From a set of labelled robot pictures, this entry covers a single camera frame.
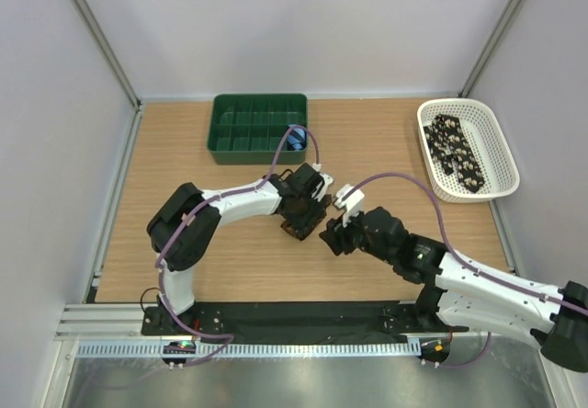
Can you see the green divided organizer tray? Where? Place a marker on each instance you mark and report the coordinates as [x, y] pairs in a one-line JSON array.
[[248, 128]]

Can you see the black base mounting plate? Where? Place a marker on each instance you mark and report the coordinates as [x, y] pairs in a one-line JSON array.
[[312, 323]]

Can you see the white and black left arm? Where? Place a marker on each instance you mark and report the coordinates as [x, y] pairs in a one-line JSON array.
[[184, 226]]

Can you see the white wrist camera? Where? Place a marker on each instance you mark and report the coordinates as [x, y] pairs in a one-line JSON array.
[[349, 200], [324, 184]]

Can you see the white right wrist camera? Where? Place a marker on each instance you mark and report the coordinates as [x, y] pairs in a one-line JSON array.
[[349, 200]]

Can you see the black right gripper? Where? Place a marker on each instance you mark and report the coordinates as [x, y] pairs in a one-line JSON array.
[[336, 237]]

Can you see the black tie with white pattern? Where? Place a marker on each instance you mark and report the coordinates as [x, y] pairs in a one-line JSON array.
[[449, 147]]

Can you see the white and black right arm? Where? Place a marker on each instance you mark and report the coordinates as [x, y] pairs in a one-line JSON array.
[[458, 291]]

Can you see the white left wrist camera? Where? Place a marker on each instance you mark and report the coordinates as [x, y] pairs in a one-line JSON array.
[[324, 184]]

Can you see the white slotted cable duct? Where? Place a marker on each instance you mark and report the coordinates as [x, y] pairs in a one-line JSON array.
[[181, 350]]

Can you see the white perforated plastic basket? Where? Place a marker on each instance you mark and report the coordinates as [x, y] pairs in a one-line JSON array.
[[489, 146]]

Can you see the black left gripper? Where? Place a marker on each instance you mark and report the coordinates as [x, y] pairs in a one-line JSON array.
[[316, 208]]

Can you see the rolled blue striped tie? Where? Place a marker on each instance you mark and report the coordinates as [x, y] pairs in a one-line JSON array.
[[297, 138]]

